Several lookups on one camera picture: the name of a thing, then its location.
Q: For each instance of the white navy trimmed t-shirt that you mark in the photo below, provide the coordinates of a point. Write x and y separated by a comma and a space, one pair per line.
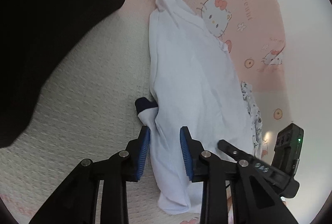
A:
194, 84

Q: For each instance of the pink cream cartoon sofa cover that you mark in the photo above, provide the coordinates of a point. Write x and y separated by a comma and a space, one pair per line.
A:
90, 84

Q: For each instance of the large dark cloth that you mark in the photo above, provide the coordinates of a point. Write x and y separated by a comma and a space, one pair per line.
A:
51, 19

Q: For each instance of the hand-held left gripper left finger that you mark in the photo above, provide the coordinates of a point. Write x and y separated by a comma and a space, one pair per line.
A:
143, 154

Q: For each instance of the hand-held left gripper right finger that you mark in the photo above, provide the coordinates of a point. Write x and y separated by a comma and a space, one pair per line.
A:
185, 154

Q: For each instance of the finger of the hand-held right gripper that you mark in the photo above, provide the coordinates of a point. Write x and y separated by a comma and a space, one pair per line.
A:
233, 150

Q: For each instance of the white patterned pyjama garment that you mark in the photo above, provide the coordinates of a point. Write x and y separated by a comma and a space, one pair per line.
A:
255, 120

